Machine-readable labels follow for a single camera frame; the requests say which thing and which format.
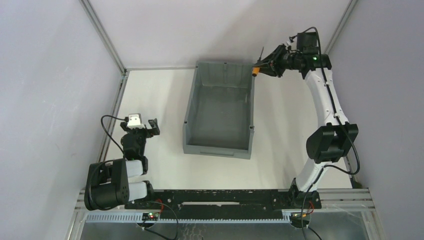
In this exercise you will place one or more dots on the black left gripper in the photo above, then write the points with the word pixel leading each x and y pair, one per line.
pixel 140 131

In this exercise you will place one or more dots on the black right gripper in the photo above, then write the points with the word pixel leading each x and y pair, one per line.
pixel 276 63

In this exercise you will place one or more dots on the orange handled screwdriver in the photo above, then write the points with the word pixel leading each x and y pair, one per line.
pixel 258 65

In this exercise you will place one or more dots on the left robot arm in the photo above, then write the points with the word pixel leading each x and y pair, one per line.
pixel 108 183

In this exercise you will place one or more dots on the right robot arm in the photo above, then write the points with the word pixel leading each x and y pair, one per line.
pixel 335 135

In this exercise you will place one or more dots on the grey plastic storage bin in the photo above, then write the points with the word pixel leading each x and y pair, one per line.
pixel 219 119

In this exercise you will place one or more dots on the left controller board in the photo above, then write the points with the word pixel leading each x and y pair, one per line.
pixel 150 216

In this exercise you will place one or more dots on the controller board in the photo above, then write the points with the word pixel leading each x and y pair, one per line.
pixel 300 221
pixel 150 216

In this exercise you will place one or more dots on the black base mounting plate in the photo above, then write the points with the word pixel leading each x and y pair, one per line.
pixel 232 205

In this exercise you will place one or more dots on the right controller board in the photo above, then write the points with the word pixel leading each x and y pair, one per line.
pixel 300 221

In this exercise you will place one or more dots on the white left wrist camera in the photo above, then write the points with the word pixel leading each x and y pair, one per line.
pixel 135 121

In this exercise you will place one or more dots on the left aluminium frame rail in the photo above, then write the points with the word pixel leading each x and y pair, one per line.
pixel 110 126

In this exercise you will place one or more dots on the right corner aluminium post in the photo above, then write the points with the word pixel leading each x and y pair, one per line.
pixel 341 25

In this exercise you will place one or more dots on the corner aluminium post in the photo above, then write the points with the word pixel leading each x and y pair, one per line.
pixel 341 25
pixel 103 35

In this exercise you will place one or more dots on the left corner aluminium post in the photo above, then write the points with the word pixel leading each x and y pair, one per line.
pixel 103 35

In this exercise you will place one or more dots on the front aluminium frame rails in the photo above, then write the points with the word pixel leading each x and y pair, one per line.
pixel 333 200

